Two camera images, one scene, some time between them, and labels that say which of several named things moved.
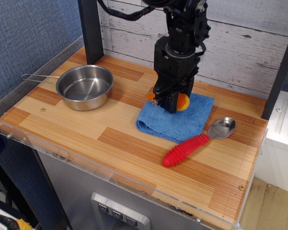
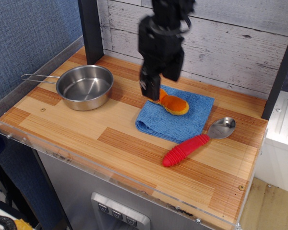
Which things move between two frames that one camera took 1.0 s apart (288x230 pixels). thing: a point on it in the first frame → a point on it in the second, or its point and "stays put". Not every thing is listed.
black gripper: x=176 y=70 → x=158 y=38
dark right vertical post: x=279 y=82 stays put
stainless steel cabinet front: x=74 y=185 stays put
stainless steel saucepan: x=83 y=87 stays put
